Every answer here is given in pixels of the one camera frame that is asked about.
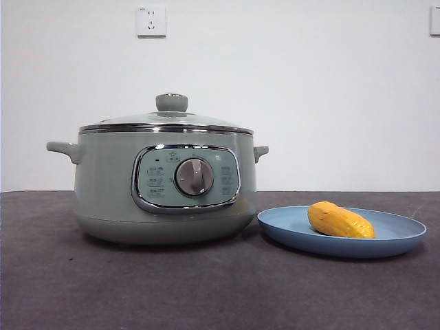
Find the glass lid with gold-topped knob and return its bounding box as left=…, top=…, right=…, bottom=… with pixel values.
left=79, top=93, right=254, bottom=132

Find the yellow corn cob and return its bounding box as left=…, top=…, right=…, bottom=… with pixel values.
left=307, top=201, right=377, bottom=240

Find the pale green electric steamer pot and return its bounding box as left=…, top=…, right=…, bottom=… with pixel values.
left=45, top=124, right=270, bottom=246

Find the blue round plate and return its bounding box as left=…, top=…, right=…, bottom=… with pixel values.
left=256, top=205, right=428, bottom=259

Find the white wall socket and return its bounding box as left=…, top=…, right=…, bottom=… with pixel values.
left=137, top=5, right=168, bottom=39

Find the white wall plate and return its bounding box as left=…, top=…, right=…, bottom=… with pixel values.
left=429, top=5, right=440, bottom=36

